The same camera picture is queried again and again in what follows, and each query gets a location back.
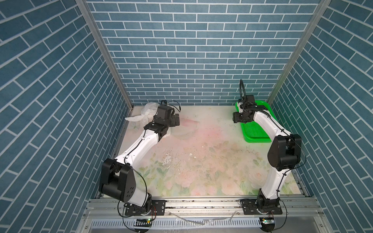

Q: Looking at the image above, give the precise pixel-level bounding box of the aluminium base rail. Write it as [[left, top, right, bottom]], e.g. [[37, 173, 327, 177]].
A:
[[77, 195, 332, 233]]

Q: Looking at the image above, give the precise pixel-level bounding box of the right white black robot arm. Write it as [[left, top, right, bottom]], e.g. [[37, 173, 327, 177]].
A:
[[233, 94, 302, 214]]

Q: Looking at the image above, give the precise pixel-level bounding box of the right corner aluminium post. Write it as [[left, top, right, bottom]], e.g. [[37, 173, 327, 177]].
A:
[[267, 0, 331, 105]]

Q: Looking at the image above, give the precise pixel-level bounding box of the green plastic basket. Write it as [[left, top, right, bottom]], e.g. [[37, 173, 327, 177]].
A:
[[241, 100, 277, 143]]

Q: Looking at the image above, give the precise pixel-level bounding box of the left corner aluminium post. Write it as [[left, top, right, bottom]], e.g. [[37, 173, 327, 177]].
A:
[[76, 0, 134, 110]]

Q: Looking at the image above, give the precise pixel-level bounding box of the corner aluminium post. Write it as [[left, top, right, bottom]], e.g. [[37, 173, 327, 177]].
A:
[[267, 0, 331, 105], [76, 0, 134, 110]]

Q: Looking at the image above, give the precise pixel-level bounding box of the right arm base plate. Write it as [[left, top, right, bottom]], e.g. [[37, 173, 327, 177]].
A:
[[240, 199, 283, 215]]

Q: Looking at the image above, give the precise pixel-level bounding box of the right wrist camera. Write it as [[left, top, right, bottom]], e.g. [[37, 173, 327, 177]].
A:
[[236, 102, 243, 113]]

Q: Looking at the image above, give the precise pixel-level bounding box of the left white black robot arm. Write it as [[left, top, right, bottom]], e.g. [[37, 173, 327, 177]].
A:
[[99, 102, 181, 213]]

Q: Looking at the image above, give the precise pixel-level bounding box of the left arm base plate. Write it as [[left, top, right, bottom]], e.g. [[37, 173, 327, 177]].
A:
[[125, 200, 166, 216]]

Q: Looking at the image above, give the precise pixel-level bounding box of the white plastic bag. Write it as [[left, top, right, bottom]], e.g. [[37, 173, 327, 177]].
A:
[[125, 102, 160, 122]]

